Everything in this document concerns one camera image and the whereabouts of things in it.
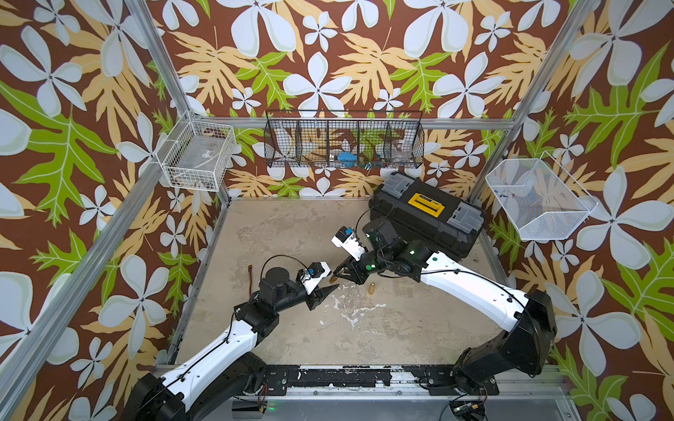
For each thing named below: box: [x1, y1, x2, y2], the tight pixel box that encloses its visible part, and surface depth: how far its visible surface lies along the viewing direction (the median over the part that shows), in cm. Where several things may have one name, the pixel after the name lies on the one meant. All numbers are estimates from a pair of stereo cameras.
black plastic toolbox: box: [369, 171, 485, 261], surface depth 95 cm
